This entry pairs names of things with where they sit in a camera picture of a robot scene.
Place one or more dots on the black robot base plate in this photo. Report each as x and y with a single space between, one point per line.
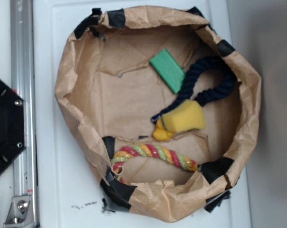
12 126

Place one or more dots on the yellow rubber toy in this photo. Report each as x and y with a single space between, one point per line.
160 133

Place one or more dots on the metal corner bracket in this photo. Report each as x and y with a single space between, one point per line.
20 214

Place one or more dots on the green sponge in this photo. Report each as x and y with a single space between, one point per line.
169 70

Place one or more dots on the yellow sponge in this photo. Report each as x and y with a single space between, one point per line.
188 115

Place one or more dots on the brown paper bag bin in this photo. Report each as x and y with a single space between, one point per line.
108 92

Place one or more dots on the aluminium extrusion rail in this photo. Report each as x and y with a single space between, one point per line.
22 78

